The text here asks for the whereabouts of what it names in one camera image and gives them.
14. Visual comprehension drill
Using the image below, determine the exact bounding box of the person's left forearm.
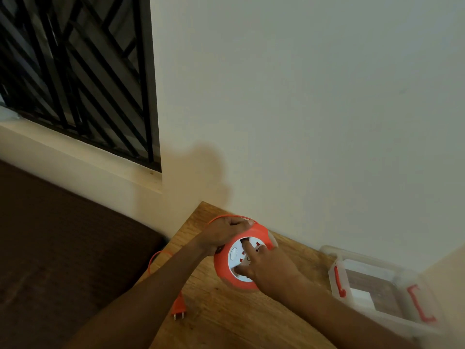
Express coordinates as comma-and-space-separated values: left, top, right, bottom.
63, 247, 218, 349

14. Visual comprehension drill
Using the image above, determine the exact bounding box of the clear plastic storage box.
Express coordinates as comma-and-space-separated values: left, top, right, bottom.
319, 245, 451, 340

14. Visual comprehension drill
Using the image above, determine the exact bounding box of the person's right hand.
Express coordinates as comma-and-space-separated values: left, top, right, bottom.
234, 238, 310, 297

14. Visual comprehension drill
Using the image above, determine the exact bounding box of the person's right forearm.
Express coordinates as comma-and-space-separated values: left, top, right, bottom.
287, 276, 419, 349

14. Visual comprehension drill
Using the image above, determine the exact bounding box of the person's left hand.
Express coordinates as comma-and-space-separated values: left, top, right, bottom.
196, 216, 254, 257

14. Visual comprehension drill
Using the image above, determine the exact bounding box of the beige cabinet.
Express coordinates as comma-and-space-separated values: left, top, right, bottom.
421, 243, 465, 349

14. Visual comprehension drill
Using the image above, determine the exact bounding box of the orange extension cord reel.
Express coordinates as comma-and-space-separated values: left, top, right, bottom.
213, 221, 279, 291

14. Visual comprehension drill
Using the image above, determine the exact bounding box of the dark brown mattress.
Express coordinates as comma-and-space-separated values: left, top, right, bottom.
0, 159, 168, 349

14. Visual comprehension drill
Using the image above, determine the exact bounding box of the orange cord with plug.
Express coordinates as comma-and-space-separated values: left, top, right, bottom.
147, 214, 255, 321

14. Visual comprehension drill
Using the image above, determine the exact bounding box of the black metal window grille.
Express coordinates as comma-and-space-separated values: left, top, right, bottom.
0, 0, 162, 173

